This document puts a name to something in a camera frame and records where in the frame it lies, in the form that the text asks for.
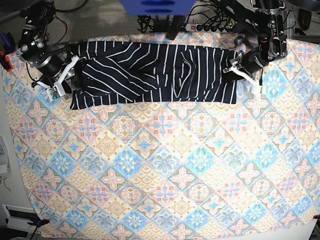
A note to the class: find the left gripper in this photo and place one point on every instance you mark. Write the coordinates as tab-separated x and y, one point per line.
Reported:
250	63

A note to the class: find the blue clamp handles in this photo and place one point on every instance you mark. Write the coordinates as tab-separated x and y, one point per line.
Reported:
9	43

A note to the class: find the white tray bottom left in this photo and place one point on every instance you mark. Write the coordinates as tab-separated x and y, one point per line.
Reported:
18	218

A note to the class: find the patterned tile tablecloth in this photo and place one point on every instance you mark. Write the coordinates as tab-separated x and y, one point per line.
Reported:
173	170

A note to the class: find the orange clamp bottom left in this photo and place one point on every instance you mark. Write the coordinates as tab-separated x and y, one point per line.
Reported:
38	222

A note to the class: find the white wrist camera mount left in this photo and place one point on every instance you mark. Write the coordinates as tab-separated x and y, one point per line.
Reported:
255	79

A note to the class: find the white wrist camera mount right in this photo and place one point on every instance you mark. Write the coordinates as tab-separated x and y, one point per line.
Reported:
60	87

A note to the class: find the white box left edge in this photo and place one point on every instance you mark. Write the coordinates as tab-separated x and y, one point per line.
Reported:
5	169

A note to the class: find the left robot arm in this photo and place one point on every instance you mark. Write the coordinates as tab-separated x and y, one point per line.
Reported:
266	23

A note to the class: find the navy white striped T-shirt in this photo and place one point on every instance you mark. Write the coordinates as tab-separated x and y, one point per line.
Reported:
113	72

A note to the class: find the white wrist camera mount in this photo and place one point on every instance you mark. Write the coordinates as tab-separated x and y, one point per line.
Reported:
255	79
60	87

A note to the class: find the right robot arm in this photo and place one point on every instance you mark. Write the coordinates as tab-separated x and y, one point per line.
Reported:
33	49

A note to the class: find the red black clamp left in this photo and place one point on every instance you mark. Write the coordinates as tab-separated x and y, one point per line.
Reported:
5	62

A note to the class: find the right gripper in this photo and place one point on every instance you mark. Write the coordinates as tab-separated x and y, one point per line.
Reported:
51	68

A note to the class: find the white power strip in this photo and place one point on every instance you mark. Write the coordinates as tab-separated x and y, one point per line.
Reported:
214	27

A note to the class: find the black remote-like device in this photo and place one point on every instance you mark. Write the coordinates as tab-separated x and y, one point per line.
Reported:
176	25

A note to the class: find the blue box overhead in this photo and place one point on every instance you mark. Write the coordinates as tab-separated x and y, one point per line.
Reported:
157	7

